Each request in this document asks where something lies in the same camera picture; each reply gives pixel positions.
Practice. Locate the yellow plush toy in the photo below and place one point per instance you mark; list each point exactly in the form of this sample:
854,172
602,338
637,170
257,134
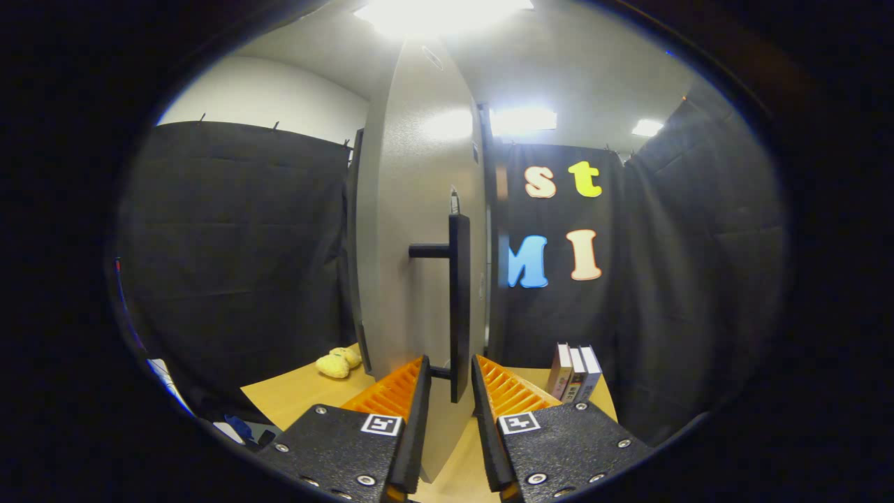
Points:
334,365

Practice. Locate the blue cloth item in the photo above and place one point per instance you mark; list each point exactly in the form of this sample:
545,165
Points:
241,427

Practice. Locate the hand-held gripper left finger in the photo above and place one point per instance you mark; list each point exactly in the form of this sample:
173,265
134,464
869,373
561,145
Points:
421,433

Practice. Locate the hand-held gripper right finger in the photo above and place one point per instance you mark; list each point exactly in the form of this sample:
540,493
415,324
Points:
485,440

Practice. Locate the small ceiling light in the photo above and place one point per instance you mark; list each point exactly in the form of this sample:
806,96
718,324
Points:
522,121

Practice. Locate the large ceiling light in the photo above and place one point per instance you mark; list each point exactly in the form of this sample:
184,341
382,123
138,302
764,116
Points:
440,14

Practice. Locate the white spine book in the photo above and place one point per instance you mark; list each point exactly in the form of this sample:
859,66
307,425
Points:
576,377

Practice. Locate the blue grey book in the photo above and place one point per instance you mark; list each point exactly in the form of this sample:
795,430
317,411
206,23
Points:
592,370

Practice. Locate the black backdrop cloth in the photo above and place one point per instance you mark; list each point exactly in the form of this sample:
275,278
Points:
230,244

